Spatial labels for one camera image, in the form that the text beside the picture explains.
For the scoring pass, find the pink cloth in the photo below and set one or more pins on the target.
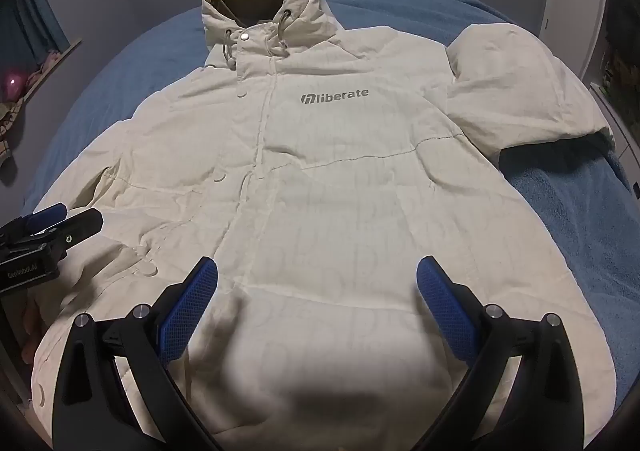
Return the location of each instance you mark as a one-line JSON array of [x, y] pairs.
[[42, 71]]

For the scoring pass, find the teal curtain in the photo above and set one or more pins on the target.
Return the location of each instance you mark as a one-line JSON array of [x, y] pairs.
[[40, 6]]

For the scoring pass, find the wooden ledge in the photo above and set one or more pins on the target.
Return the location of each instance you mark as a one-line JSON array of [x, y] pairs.
[[60, 56]]

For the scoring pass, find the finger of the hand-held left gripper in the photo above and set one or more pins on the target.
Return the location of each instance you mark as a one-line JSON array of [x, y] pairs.
[[80, 226], [47, 216]]

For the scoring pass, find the pink ball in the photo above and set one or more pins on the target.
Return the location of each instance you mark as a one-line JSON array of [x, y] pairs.
[[12, 83]]

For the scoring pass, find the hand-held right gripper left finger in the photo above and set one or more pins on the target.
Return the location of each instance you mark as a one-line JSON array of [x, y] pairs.
[[187, 311]]

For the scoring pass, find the rumpled green cloth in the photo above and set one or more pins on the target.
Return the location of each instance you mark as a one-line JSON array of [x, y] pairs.
[[9, 126]]

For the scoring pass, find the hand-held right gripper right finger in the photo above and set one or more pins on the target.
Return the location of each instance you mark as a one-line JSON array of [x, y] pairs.
[[445, 311]]

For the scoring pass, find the blue blanket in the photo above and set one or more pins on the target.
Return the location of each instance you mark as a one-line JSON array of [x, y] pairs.
[[400, 1]]

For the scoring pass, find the cream hooded jacket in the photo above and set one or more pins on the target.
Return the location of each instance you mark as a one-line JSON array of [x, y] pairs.
[[325, 181]]

